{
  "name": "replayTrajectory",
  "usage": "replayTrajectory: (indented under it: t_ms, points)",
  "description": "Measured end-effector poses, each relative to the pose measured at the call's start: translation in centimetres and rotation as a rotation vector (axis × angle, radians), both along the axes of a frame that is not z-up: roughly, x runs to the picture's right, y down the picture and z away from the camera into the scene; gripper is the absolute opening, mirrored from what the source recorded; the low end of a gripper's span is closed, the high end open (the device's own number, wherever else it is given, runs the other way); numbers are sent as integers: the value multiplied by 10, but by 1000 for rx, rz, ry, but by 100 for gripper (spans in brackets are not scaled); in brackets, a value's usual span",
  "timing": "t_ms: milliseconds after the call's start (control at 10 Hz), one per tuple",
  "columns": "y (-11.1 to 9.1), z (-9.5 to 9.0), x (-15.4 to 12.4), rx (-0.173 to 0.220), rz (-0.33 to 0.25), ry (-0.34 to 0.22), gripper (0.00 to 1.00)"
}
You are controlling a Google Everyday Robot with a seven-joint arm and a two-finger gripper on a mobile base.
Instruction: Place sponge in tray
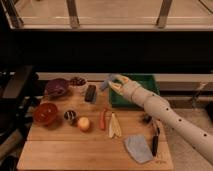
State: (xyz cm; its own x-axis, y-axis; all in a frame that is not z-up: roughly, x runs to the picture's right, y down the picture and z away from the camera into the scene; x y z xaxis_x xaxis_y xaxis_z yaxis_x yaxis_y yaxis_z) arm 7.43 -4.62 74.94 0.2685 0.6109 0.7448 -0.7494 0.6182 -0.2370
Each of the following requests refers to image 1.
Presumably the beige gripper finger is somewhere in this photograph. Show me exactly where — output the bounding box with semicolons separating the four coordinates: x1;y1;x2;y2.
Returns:
109;82;123;95
116;75;130;84

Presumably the purple bowl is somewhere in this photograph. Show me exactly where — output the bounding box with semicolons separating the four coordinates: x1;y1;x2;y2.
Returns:
45;78;69;97

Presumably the orange carrot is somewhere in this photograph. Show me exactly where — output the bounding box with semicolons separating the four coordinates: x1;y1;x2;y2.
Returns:
99;108;108;130

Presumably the green tray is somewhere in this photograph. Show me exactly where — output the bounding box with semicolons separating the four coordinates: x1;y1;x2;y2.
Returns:
109;73;160;108

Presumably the grey blue cloth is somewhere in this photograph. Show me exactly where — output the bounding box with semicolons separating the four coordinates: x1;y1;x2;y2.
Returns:
124;134;153;164

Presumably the wooden cutting board table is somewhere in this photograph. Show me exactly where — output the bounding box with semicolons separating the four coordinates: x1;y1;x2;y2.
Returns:
17;91;174;171

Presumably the dark round cup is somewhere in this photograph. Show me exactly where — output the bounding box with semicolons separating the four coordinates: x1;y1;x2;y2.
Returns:
64;110;77;125

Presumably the yellow red apple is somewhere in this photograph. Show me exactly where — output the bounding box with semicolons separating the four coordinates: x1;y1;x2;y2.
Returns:
77;117;90;131

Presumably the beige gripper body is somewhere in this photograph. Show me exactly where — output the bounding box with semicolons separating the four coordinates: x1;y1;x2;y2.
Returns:
122;81;138;98

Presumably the small dark object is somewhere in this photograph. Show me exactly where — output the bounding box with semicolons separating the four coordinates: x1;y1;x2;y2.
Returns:
143;114;152;124

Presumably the dark rectangular block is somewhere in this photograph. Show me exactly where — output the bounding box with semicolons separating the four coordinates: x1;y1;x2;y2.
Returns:
85;85;96;103

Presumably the white perforated robot arm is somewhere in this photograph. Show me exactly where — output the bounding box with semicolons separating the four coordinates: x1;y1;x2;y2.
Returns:
108;74;213;165

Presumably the white bowl with dark fruit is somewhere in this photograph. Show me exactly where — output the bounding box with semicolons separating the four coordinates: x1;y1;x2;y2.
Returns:
70;76;87;93

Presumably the black handled knife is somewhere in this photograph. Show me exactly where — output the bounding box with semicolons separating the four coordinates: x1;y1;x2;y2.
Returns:
152;120;160;156

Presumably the red bowl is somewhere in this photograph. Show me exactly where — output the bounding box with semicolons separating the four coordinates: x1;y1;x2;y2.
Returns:
33;103;58;126

